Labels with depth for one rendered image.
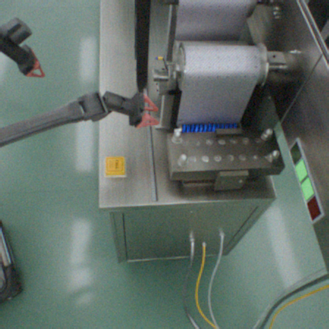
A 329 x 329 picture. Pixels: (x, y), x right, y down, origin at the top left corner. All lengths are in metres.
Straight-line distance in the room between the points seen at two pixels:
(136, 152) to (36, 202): 1.12
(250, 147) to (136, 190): 0.44
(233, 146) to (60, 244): 1.30
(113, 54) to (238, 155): 0.80
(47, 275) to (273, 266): 1.34
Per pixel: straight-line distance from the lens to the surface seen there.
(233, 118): 1.27
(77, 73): 2.89
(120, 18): 1.88
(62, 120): 1.06
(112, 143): 1.35
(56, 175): 2.35
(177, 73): 1.09
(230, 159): 1.20
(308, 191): 1.04
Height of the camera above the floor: 2.02
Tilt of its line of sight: 60 degrees down
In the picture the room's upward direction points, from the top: 8 degrees clockwise
